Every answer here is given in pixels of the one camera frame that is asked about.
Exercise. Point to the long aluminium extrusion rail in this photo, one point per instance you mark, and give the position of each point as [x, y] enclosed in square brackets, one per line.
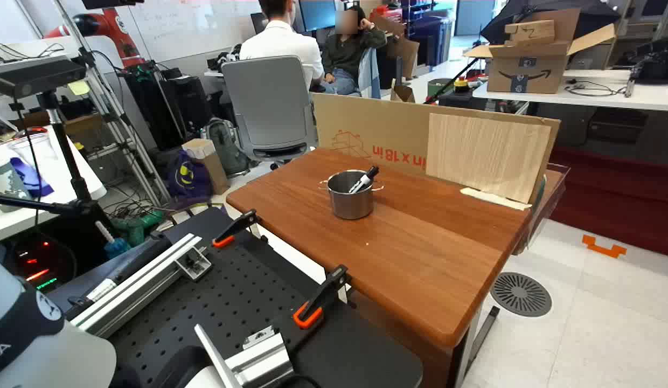
[135, 282]

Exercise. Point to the person in white shirt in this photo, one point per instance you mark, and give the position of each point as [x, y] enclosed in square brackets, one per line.
[280, 44]

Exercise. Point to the blue cloth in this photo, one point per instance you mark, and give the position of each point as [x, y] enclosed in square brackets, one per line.
[30, 177]

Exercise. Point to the orange floor tape marker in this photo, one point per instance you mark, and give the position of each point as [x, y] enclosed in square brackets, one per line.
[603, 245]

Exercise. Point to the open Amazon cardboard box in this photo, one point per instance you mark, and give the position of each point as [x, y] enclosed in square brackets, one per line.
[523, 68]

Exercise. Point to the round metal floor drain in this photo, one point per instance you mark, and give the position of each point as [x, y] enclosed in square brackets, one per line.
[521, 293]

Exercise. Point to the large brown cardboard sheet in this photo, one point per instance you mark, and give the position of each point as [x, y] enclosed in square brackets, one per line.
[368, 132]

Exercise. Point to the black computer monitor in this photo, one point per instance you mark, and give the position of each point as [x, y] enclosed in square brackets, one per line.
[316, 13]

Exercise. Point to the black computer tower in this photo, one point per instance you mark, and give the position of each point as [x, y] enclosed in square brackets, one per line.
[169, 100]

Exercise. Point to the black perforated breadboard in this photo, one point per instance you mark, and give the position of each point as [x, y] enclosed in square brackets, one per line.
[227, 305]

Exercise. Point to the white side table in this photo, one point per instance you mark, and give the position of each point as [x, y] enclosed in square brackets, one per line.
[33, 208]

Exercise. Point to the red machine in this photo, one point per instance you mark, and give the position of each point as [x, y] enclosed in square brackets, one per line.
[111, 32]

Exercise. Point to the small cardboard box with label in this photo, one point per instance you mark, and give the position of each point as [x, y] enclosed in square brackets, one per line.
[207, 159]

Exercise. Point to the black and white marker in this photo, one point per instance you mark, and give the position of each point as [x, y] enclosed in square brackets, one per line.
[365, 179]

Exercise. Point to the whiteboard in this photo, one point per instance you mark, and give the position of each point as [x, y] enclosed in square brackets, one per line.
[189, 23]

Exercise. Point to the black camera on tripod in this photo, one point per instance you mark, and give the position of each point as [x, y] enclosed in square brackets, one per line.
[33, 76]

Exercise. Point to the grey office chair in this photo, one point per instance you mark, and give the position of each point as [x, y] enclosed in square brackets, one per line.
[270, 100]

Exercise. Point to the short aluminium extrusion rail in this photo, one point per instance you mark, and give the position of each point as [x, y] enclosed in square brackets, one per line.
[256, 357]

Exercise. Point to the green object on floor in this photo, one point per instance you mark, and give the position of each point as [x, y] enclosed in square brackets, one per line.
[135, 229]

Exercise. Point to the silver metal rack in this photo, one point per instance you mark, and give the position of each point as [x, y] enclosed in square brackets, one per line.
[121, 130]

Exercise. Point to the red carpet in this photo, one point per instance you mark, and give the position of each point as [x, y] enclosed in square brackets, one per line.
[620, 197]

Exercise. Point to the purple bag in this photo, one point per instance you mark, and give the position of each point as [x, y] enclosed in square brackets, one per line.
[184, 177]

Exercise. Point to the grey metal table frame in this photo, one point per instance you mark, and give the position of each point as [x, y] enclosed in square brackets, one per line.
[480, 341]

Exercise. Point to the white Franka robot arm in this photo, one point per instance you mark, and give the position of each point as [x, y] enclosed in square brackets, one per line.
[54, 357]

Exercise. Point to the black controller with red lights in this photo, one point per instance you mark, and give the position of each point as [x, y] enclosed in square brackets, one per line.
[34, 265]

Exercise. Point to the white desk with grey legs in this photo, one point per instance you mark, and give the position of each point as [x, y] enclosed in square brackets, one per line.
[638, 97]

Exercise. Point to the silver corner bracket plate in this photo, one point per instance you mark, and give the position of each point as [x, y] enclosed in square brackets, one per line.
[196, 264]

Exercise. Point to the wooden board backstop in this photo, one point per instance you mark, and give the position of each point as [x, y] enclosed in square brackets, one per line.
[486, 154]

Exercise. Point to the person in dark jacket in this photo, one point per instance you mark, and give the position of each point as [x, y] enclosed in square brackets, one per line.
[344, 55]

